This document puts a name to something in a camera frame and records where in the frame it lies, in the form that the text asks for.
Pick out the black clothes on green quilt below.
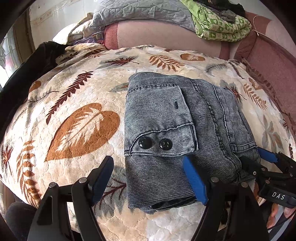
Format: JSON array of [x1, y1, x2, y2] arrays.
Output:
[[196, 0, 246, 24]]

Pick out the cream leaf pattern fleece blanket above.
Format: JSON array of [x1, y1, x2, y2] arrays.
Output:
[[1, 44, 295, 240]]

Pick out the person's right hand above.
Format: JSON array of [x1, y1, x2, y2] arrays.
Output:
[[266, 202, 296, 230]]

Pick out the grey quilted blanket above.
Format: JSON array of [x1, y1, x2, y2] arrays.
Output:
[[89, 0, 195, 32]]

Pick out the black garment pile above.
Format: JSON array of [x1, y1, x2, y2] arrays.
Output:
[[1, 41, 68, 141]]

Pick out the purple printed packet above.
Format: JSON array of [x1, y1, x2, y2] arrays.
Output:
[[74, 31, 104, 45]]

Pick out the grey washed denim pants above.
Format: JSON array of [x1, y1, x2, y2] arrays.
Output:
[[124, 72, 259, 214]]

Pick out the cream pillow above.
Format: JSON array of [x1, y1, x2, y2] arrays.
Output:
[[53, 13, 93, 45]]

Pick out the green white patterned quilt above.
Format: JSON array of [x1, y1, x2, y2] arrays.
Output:
[[181, 1, 252, 42]]

